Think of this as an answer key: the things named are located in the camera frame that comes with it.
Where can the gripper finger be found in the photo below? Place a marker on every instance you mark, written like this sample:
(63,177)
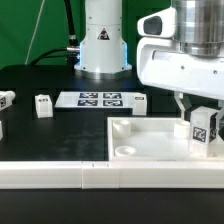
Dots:
(220,114)

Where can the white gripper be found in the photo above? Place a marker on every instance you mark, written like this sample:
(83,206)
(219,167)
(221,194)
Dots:
(182,49)

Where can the white square tabletop part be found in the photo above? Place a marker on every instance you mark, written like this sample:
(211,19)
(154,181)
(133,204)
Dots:
(157,139)

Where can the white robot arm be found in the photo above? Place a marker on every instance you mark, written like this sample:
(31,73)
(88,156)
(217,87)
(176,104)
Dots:
(103,51)

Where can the white base tag plate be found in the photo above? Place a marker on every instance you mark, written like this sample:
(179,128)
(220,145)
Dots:
(74,99)

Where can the white front fence wall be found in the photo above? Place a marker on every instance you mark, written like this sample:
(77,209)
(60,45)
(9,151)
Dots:
(94,175)

